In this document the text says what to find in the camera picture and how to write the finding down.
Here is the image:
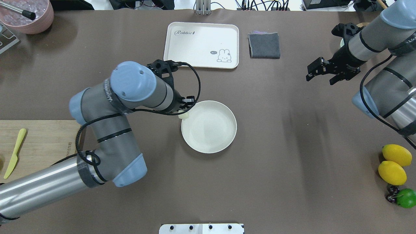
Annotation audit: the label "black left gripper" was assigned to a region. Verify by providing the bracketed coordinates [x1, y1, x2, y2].
[172, 91, 196, 113]

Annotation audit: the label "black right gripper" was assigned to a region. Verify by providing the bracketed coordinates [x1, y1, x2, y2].
[306, 47, 361, 85]

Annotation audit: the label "beige round plate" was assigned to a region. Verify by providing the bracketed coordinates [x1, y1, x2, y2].
[181, 100, 237, 154]

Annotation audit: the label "white bun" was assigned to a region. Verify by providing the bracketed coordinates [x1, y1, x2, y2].
[178, 111, 189, 120]

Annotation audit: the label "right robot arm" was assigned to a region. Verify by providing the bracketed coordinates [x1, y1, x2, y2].
[306, 0, 416, 146]

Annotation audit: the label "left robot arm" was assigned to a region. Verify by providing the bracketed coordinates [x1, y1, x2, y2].
[1, 59, 201, 225]

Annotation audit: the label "white rabbit tray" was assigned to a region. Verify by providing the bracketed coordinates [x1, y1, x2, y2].
[163, 22, 239, 69]

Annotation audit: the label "grey folded cloth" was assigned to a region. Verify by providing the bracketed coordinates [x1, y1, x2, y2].
[248, 31, 281, 59]

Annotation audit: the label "yellow lemon far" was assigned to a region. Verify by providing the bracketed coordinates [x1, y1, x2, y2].
[382, 144, 412, 166]

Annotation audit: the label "yellow lemon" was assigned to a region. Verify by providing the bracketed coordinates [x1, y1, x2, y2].
[378, 161, 407, 186]
[382, 144, 412, 166]

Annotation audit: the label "yellow lemon near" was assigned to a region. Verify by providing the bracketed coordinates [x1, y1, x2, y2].
[378, 161, 407, 186]

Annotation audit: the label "dark cherries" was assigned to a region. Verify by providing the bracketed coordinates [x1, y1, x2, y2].
[385, 185, 400, 203]

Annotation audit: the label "wooden cutting board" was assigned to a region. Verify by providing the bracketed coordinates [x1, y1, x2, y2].
[0, 120, 80, 183]

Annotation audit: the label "green lime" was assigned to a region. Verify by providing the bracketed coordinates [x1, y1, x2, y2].
[396, 188, 416, 208]

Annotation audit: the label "pink bowl of ice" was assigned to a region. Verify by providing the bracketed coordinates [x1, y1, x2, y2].
[0, 0, 54, 34]

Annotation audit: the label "steel muddler black tip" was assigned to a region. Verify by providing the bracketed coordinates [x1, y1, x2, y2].
[0, 0, 36, 20]

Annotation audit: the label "yellow plastic knife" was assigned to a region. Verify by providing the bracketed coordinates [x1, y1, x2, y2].
[3, 128, 27, 179]

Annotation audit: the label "white cup rack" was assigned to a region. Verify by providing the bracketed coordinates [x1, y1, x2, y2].
[0, 23, 20, 54]

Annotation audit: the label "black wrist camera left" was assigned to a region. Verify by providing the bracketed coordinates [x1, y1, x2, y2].
[147, 59, 180, 83]

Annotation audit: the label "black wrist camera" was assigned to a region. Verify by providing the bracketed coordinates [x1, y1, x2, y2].
[331, 23, 364, 45]
[147, 59, 180, 83]

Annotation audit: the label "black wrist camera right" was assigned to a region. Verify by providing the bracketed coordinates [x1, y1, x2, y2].
[331, 23, 364, 45]

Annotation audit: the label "aluminium frame post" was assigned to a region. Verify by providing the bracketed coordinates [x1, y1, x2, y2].
[195, 0, 212, 15]

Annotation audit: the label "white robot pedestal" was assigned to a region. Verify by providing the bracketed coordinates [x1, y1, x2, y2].
[159, 223, 245, 234]

